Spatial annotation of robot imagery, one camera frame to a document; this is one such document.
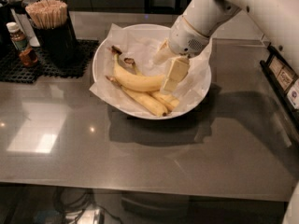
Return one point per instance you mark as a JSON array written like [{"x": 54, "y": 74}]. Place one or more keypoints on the yellow banana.
[
  {"x": 135, "y": 82},
  {"x": 168, "y": 100},
  {"x": 151, "y": 104}
]

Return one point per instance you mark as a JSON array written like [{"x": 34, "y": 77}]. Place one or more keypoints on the black stirrer holder cup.
[{"x": 60, "y": 43}]

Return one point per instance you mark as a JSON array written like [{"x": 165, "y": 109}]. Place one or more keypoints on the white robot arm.
[{"x": 277, "y": 19}]

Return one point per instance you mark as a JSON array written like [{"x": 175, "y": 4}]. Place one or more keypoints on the white paper liner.
[{"x": 137, "y": 44}]

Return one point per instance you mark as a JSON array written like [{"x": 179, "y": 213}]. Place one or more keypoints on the black grid mat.
[{"x": 12, "y": 70}]

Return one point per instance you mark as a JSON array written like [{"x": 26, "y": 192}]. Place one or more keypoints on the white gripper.
[{"x": 185, "y": 39}]

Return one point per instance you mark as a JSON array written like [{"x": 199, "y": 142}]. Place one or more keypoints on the white bowl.
[{"x": 124, "y": 109}]

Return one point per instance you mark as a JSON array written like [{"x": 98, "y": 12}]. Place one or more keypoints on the wooden stirrer sticks bundle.
[{"x": 48, "y": 14}]

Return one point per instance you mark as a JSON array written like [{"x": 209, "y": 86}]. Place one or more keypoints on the black condiment tray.
[{"x": 284, "y": 81}]

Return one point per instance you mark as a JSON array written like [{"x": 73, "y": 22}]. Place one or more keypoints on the dark jar with lid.
[{"x": 20, "y": 17}]

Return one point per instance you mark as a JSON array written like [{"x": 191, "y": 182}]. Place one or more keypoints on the brown sauce bottle white cap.
[{"x": 26, "y": 53}]

